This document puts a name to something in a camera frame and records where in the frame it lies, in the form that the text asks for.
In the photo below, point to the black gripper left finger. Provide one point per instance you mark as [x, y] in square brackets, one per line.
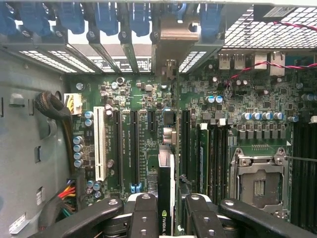
[143, 218]

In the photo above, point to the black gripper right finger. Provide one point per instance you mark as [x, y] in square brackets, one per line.
[205, 220]

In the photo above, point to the green RAM stick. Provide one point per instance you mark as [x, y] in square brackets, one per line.
[203, 161]

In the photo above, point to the black RAM slot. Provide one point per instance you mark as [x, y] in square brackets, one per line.
[225, 161]
[212, 161]
[219, 161]

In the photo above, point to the metal CPU socket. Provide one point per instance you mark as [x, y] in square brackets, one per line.
[260, 186]

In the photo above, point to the long expansion slot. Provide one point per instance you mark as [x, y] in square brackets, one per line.
[135, 148]
[119, 148]
[186, 143]

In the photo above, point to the white PCI expansion slot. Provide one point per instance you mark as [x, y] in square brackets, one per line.
[100, 143]

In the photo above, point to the short expansion slot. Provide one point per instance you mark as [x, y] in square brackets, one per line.
[152, 121]

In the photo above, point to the thin socket locking lever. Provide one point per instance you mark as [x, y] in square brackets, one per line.
[302, 158]

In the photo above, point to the green motherboard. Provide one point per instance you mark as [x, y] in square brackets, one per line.
[146, 99]

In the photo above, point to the white power connector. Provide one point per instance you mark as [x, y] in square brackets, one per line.
[71, 104]

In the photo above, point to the open black PC case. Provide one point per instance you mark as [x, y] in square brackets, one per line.
[24, 136]

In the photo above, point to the blue card retention clip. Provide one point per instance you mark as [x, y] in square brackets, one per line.
[71, 17]
[210, 19]
[34, 17]
[7, 19]
[106, 17]
[140, 17]

